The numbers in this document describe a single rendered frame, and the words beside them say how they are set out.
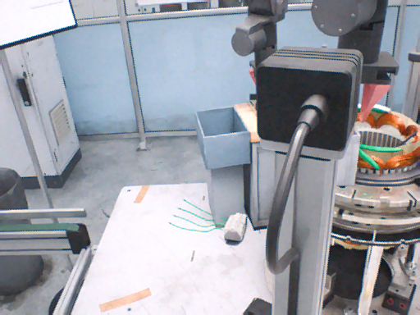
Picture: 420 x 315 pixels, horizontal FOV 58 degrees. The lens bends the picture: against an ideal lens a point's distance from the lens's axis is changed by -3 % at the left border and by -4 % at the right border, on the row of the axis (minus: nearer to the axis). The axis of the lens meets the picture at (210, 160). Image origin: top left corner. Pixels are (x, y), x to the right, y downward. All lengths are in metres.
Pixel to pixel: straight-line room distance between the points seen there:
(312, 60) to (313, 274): 0.13
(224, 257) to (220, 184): 0.18
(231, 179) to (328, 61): 0.81
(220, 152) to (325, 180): 0.71
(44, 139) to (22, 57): 0.55
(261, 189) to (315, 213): 0.77
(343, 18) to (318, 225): 0.30
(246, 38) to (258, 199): 0.40
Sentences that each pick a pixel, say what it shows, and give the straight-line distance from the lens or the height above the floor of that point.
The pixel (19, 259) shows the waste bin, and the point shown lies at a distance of 2.12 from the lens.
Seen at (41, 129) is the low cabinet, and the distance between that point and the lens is 2.79.
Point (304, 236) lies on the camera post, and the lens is 0.23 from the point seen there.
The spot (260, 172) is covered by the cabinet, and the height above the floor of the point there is 0.95.
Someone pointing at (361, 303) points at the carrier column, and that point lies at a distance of 0.81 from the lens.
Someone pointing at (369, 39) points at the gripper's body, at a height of 1.33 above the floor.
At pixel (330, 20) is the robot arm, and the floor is 1.37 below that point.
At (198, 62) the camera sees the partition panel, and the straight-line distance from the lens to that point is 2.99.
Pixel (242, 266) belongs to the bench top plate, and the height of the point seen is 0.78.
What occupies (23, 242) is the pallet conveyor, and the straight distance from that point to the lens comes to 1.29.
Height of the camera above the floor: 1.44
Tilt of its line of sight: 29 degrees down
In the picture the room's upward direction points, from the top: 5 degrees counter-clockwise
